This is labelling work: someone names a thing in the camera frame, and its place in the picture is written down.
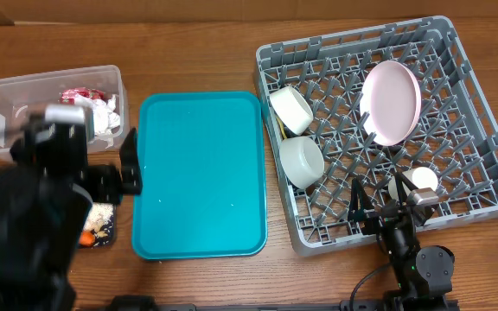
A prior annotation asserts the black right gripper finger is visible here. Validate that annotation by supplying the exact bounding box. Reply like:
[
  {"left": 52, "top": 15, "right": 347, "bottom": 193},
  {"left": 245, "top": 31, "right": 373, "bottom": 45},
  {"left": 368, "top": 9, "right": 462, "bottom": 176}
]
[
  {"left": 394, "top": 172, "right": 418, "bottom": 206},
  {"left": 348, "top": 178, "right": 374, "bottom": 222}
]

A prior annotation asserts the white paper cup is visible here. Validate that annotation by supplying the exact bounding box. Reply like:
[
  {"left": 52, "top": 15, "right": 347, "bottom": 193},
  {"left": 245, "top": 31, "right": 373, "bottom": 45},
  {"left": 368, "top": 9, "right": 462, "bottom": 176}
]
[{"left": 388, "top": 167, "right": 438, "bottom": 200}]

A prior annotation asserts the orange carrot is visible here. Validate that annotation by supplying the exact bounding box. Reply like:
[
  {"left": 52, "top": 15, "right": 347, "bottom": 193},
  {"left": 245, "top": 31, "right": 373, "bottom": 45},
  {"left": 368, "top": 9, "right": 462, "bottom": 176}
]
[{"left": 79, "top": 231, "right": 96, "bottom": 247}]

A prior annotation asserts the white napkin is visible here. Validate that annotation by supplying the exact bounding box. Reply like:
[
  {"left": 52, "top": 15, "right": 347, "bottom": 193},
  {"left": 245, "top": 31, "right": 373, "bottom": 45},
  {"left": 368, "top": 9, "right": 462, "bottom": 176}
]
[{"left": 73, "top": 94, "right": 120, "bottom": 136}]

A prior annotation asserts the grey bowl with peanuts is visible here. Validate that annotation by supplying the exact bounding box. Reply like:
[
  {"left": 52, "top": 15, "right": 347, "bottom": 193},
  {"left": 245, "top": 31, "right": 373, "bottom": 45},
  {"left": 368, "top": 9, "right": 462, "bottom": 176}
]
[{"left": 279, "top": 136, "right": 325, "bottom": 189}]

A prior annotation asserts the foil wrapper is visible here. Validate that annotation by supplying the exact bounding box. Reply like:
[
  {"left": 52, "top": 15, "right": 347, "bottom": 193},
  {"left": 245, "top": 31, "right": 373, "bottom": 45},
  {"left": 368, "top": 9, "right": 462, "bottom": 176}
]
[{"left": 60, "top": 87, "right": 105, "bottom": 105}]

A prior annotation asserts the yellow plastic spoon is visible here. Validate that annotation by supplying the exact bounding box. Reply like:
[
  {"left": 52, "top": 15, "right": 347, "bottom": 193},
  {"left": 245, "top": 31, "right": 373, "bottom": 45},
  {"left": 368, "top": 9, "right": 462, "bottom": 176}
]
[{"left": 276, "top": 116, "right": 287, "bottom": 139}]

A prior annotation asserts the white bowl with peanuts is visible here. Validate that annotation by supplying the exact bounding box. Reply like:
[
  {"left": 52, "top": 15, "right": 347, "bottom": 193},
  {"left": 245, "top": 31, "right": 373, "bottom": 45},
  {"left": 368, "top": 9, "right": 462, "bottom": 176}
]
[{"left": 270, "top": 86, "right": 314, "bottom": 135}]

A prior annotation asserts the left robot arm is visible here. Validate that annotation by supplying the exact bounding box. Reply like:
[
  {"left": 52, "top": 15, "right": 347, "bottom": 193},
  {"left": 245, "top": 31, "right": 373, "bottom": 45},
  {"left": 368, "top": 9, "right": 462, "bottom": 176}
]
[{"left": 0, "top": 124, "right": 143, "bottom": 310}]

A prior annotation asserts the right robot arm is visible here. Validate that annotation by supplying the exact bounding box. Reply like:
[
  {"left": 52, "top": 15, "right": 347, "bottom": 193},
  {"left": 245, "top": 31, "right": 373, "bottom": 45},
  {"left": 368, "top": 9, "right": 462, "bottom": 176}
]
[{"left": 348, "top": 172, "right": 457, "bottom": 310}]

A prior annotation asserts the black waste tray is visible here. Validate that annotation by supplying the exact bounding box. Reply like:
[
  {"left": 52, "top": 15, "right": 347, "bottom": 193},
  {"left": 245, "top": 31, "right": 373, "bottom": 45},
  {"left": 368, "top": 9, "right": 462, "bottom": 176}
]
[{"left": 79, "top": 206, "right": 116, "bottom": 249}]

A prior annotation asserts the grey dishwasher rack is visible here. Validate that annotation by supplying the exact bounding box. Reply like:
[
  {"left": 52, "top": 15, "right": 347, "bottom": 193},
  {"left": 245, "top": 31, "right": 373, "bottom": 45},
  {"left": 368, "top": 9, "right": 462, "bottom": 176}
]
[{"left": 255, "top": 16, "right": 498, "bottom": 257}]

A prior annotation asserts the rice and peanut pile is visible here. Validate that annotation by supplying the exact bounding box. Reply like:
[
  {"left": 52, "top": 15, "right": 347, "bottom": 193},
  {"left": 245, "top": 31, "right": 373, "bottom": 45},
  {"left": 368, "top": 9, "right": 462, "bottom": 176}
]
[{"left": 84, "top": 203, "right": 114, "bottom": 238}]

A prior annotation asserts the teal plastic tray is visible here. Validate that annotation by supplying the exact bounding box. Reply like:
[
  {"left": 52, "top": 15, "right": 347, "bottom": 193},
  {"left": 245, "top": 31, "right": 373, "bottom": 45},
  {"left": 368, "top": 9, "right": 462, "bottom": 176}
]
[{"left": 131, "top": 91, "right": 268, "bottom": 260}]

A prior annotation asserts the clear plastic bin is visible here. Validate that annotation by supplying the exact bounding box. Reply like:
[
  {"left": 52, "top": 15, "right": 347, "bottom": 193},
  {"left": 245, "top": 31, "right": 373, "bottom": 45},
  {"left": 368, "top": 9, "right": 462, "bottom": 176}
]
[{"left": 0, "top": 65, "right": 130, "bottom": 162}]

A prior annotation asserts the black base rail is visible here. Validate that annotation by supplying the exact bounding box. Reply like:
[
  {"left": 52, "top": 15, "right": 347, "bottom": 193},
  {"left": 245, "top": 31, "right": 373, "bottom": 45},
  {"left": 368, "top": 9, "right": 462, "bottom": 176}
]
[{"left": 75, "top": 286, "right": 462, "bottom": 311}]

